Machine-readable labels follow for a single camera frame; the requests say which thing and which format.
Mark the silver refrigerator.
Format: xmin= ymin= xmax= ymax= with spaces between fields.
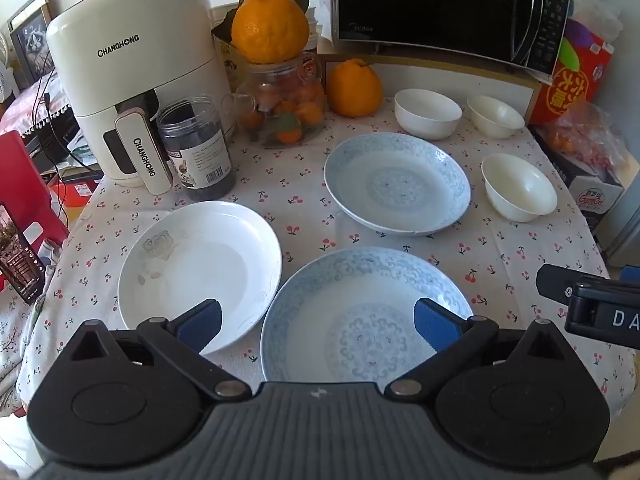
xmin=592 ymin=180 xmax=640 ymax=268

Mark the red printed carton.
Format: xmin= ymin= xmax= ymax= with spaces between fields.
xmin=529 ymin=10 xmax=616 ymax=126

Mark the black smartphone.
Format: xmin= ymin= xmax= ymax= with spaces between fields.
xmin=0 ymin=201 xmax=48 ymax=306

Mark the dark plastic jar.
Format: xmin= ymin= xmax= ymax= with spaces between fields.
xmin=156 ymin=95 xmax=237 ymax=196

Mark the cream white bowl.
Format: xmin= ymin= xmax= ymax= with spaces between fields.
xmin=481 ymin=153 xmax=558 ymax=223

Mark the white floral cloth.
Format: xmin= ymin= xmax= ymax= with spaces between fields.
xmin=0 ymin=287 xmax=51 ymax=411

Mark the glass jar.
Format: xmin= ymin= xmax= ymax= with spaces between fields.
xmin=222 ymin=52 xmax=328 ymax=150

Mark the white wooden microwave stand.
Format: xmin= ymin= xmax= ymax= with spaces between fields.
xmin=317 ymin=52 xmax=541 ymax=126

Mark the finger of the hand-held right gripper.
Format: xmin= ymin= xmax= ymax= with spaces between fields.
xmin=536 ymin=263 xmax=581 ymax=306

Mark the printed cardboard box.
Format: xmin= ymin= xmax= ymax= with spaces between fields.
xmin=530 ymin=125 xmax=626 ymax=231

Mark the pile of kumquats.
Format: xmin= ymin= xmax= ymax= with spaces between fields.
xmin=240 ymin=77 xmax=326 ymax=145

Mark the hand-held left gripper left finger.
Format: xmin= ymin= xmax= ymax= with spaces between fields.
xmin=62 ymin=299 xmax=253 ymax=403

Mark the framed cat picture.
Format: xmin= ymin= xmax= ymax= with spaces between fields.
xmin=7 ymin=0 xmax=56 ymax=91

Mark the white floral plate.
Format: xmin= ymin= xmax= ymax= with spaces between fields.
xmin=117 ymin=200 xmax=283 ymax=356

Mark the blue patterned plate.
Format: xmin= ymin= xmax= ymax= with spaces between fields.
xmin=260 ymin=247 xmax=476 ymax=383
xmin=323 ymin=133 xmax=472 ymax=236

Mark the cherry print tablecloth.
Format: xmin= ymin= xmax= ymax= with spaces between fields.
xmin=15 ymin=95 xmax=636 ymax=416

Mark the white air fryer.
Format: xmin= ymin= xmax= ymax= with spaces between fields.
xmin=46 ymin=0 xmax=231 ymax=196

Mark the small white bowl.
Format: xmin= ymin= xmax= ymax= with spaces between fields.
xmin=467 ymin=95 xmax=526 ymax=139

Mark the red box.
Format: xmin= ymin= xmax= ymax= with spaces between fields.
xmin=0 ymin=130 xmax=71 ymax=291

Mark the black microwave oven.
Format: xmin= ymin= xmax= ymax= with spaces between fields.
xmin=330 ymin=0 xmax=573 ymax=83

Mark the large leafy orange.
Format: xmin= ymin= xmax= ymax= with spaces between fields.
xmin=231 ymin=0 xmax=312 ymax=64

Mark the plastic bag of oranges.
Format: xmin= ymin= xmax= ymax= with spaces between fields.
xmin=537 ymin=102 xmax=633 ymax=181

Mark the wide white bowl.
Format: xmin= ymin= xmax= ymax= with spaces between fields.
xmin=394 ymin=88 xmax=463 ymax=141

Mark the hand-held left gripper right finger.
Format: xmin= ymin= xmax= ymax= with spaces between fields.
xmin=382 ymin=297 xmax=576 ymax=403

